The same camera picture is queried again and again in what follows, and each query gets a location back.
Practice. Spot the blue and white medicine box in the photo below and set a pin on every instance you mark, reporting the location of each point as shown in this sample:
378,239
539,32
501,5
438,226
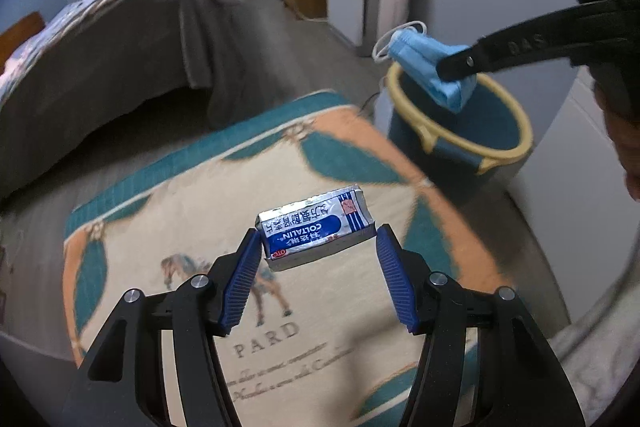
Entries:
315,232

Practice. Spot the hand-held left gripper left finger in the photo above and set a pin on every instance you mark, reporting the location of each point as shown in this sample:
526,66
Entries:
242,287

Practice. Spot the grey white cloth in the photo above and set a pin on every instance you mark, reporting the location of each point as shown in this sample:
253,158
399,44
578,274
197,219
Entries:
585,357

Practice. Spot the bed with blue quilt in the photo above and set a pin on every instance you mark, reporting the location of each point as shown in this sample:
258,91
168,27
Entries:
125,82

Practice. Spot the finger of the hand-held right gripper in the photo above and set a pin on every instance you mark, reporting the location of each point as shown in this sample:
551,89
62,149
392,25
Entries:
525,44

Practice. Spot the teal and orange patterned mat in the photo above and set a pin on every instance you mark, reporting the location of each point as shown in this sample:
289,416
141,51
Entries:
200,207

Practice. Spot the person's right hand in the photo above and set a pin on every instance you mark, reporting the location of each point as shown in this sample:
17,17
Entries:
625,137

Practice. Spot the blue printed quilt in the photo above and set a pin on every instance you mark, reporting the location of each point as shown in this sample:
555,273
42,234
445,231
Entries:
100,2

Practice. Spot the teal bucket with yellow rim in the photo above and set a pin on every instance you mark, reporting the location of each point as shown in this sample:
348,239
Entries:
475,127

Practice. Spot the white power strip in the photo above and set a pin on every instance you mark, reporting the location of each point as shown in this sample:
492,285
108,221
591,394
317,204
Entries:
382,107

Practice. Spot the wooden bed headboard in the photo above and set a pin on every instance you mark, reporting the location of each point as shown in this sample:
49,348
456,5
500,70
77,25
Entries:
22,37

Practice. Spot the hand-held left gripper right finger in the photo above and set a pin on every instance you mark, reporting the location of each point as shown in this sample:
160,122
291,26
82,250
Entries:
395,282

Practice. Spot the blue face mask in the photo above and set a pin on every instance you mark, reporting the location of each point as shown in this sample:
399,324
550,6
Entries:
425,67

